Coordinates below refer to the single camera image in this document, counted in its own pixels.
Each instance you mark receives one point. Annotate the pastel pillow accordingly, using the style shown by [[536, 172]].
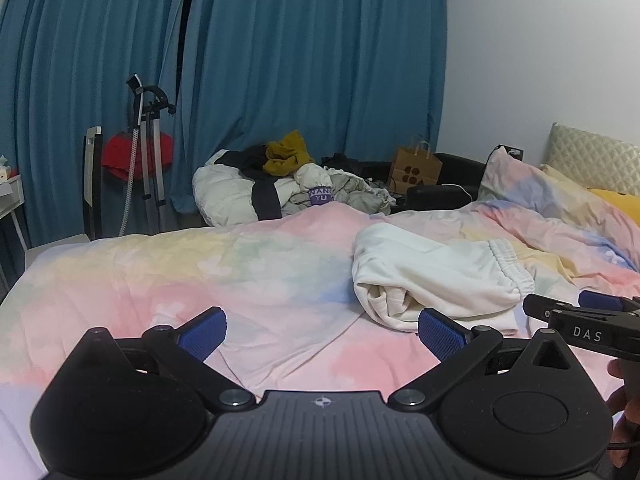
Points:
[[525, 185]]

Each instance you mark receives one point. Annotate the black wall plug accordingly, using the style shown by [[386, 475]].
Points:
[[514, 152]]

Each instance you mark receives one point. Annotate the black case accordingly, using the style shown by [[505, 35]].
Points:
[[435, 197]]

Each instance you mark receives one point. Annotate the person's right hand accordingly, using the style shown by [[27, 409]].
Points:
[[625, 435]]

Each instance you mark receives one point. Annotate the grey cloth with purple label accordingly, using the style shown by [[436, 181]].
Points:
[[350, 195]]

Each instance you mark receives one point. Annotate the black chair with white back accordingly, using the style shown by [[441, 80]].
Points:
[[91, 160]]

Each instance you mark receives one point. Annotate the cream quilted headboard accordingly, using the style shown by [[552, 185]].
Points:
[[595, 155]]

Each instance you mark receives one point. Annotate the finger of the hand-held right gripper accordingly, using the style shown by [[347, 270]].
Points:
[[540, 306], [600, 300]]

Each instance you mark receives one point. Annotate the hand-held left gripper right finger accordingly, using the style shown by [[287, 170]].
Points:
[[440, 332]]

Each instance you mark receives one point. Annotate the white sweatpants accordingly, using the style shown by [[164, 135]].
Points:
[[425, 270]]

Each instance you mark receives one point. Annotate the black cloth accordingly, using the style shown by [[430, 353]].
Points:
[[250, 157]]

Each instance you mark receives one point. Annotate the white puffer jacket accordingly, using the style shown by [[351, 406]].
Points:
[[220, 200]]

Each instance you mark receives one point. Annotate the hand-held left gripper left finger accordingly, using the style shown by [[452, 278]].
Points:
[[202, 332]]

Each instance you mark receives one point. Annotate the white dressing table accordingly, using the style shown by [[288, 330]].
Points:
[[12, 195]]

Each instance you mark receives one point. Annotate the mustard yellow cloth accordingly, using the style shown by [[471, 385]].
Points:
[[285, 157]]

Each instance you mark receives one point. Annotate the red cloth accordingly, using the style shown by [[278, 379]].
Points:
[[117, 155]]

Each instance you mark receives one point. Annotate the garment steamer stand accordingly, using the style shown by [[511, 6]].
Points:
[[159, 170]]

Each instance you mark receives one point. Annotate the yellow pillow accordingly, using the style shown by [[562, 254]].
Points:
[[620, 202]]

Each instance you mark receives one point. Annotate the black sofa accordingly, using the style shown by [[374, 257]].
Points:
[[460, 170]]

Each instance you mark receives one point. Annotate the brown paper bag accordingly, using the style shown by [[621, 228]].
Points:
[[415, 172]]

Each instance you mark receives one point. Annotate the pastel bed blanket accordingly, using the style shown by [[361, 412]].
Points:
[[200, 280]]

